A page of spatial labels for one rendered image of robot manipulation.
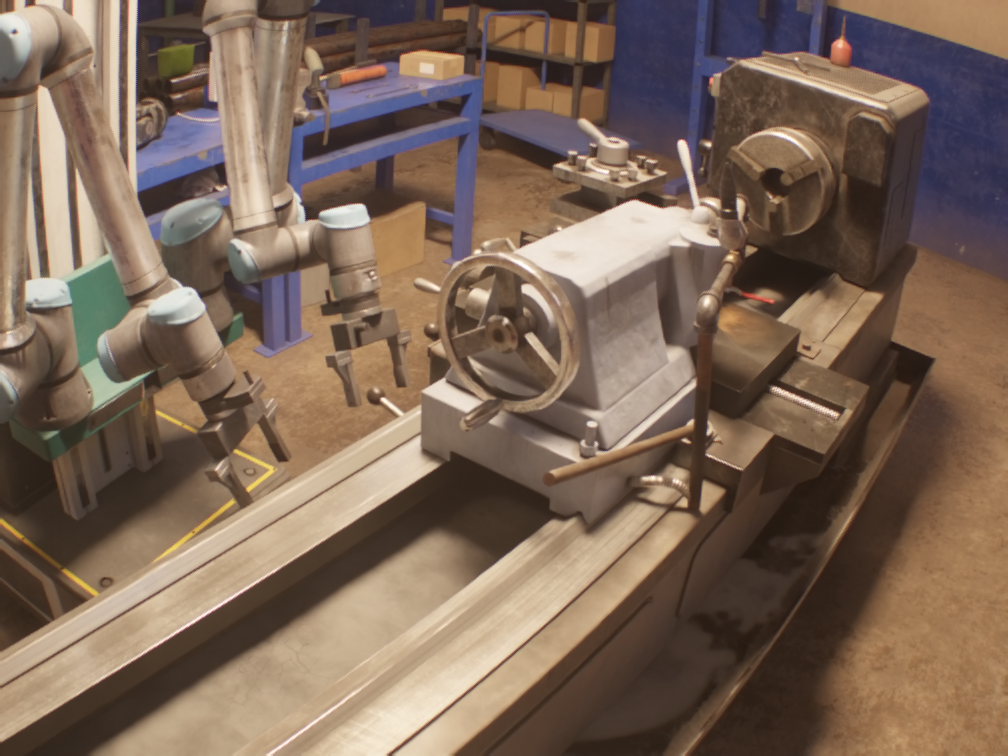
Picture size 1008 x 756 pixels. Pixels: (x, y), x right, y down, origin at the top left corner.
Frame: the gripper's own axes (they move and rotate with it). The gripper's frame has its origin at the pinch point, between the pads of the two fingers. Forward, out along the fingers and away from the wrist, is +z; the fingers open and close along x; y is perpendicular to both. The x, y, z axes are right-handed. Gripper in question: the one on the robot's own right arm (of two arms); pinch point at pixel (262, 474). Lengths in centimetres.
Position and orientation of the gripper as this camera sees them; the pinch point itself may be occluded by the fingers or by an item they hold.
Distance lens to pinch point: 159.6
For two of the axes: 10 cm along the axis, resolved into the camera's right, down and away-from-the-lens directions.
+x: -3.3, 5.4, -7.7
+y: -8.7, 1.4, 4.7
